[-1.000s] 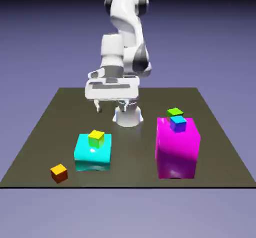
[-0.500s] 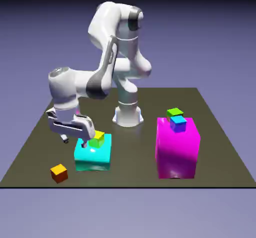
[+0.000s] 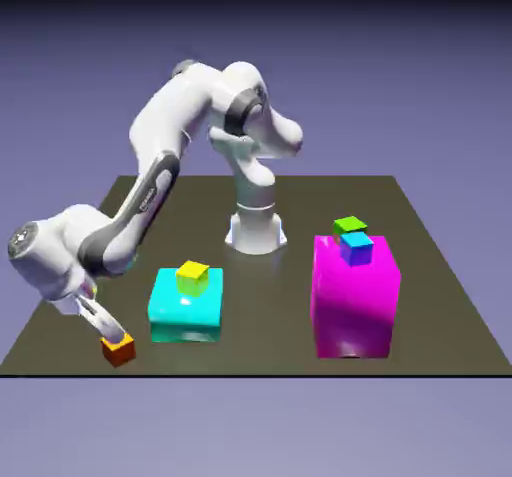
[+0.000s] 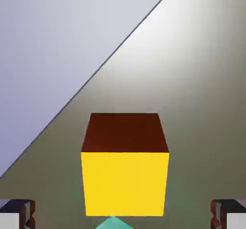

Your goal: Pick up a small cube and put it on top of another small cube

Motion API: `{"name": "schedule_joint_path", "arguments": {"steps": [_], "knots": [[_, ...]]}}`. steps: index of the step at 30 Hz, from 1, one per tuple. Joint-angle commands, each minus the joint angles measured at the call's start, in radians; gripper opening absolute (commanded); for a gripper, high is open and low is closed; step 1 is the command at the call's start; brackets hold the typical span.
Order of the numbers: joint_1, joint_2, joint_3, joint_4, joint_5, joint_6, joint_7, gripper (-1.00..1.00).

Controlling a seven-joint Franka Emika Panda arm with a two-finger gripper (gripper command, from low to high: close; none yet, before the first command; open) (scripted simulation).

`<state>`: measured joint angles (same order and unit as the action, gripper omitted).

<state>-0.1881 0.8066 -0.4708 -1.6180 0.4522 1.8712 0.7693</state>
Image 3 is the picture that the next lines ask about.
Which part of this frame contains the small orange cube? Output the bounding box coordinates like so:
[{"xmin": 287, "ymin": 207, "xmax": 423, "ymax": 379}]
[{"xmin": 100, "ymin": 331, "xmax": 137, "ymax": 369}]

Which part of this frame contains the small green cube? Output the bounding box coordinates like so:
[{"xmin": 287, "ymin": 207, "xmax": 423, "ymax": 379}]
[{"xmin": 332, "ymin": 215, "xmax": 368, "ymax": 242}]

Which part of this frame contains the large cyan box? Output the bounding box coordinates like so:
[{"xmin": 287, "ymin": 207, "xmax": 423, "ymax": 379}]
[{"xmin": 146, "ymin": 267, "xmax": 224, "ymax": 344}]

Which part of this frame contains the small yellow cube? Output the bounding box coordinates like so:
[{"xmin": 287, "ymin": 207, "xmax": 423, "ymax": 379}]
[{"xmin": 175, "ymin": 259, "xmax": 211, "ymax": 298}]

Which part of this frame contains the small blue cube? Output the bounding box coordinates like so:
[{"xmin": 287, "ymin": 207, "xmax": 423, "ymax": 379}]
[{"xmin": 338, "ymin": 231, "xmax": 376, "ymax": 268}]

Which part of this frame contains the large magenta box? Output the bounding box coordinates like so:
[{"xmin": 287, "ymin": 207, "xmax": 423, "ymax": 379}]
[{"xmin": 310, "ymin": 234, "xmax": 403, "ymax": 361}]

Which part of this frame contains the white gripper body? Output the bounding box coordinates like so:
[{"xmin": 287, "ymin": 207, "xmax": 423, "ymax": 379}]
[{"xmin": 74, "ymin": 293, "xmax": 129, "ymax": 345}]

